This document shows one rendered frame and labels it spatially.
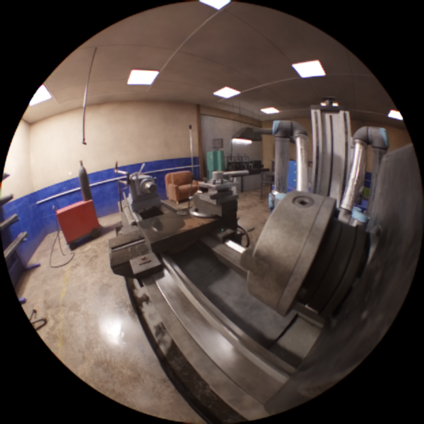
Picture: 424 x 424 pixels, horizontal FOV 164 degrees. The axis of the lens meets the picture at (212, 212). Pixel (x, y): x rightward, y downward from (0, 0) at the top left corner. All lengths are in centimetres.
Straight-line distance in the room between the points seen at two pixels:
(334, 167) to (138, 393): 230
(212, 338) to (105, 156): 461
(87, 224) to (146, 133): 312
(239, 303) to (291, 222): 50
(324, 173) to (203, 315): 133
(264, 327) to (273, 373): 24
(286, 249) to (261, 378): 35
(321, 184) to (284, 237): 123
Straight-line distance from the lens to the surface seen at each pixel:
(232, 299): 67
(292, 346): 62
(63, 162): 493
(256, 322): 62
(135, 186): 133
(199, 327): 48
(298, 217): 22
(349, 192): 97
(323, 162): 141
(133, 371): 143
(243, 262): 25
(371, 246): 27
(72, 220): 333
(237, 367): 44
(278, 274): 22
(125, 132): 480
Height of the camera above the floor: 127
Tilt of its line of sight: 21 degrees down
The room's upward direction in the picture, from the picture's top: 3 degrees counter-clockwise
